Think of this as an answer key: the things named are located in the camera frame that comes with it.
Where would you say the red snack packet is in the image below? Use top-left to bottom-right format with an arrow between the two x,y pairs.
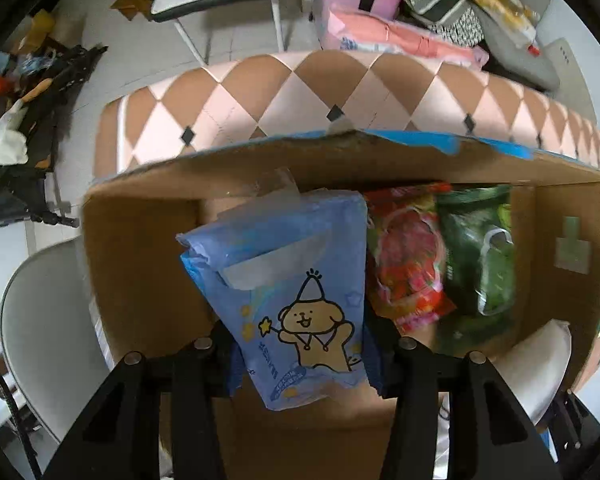
364,184 -> 457,337

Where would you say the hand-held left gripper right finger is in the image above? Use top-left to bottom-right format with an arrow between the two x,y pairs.
362,313 -> 564,480

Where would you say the pink plastic-wrapped package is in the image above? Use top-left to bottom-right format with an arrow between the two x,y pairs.
324,4 -> 490,70

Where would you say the grey cushion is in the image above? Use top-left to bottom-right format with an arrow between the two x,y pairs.
480,10 -> 561,93

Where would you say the checkered pink tablecloth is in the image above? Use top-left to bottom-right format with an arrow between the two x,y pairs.
94,50 -> 600,182

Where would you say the pile of dark clothes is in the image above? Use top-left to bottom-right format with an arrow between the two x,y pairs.
0,44 -> 109,229

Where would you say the green snack packet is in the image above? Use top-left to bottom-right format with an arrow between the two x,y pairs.
434,184 -> 517,356

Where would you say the blue cartoon bear tissue pack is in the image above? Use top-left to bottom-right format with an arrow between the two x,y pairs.
176,188 -> 371,410

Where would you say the black white patterned cloth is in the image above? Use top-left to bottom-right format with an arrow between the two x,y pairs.
399,0 -> 487,49

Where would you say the cardboard box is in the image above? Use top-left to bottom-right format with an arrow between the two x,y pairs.
80,129 -> 600,480

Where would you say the brown cardboard piece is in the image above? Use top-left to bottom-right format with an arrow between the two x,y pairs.
110,0 -> 154,22

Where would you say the white round chair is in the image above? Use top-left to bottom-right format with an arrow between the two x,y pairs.
0,236 -> 112,445

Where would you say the yellow snack bag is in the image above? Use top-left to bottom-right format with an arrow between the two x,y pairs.
466,0 -> 542,55

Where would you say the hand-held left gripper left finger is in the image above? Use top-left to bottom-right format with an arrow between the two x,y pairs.
43,319 -> 242,480

